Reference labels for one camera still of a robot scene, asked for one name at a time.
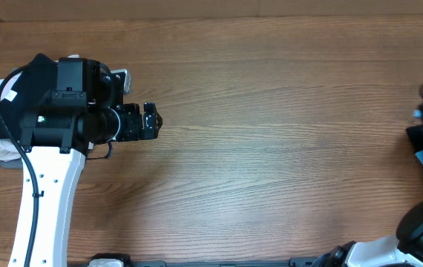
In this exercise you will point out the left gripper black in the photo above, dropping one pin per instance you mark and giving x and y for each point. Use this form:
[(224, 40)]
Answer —
[(133, 131)]

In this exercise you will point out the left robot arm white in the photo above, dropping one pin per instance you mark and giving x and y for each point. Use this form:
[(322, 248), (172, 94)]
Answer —
[(84, 107)]

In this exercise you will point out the black garment at right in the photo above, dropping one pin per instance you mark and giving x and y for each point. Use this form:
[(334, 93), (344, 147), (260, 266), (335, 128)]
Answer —
[(415, 135)]

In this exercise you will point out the folded black garment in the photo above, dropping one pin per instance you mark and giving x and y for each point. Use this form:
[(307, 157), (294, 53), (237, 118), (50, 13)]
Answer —
[(30, 87)]

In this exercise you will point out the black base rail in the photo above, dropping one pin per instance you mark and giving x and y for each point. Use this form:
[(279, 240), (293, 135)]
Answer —
[(125, 260)]

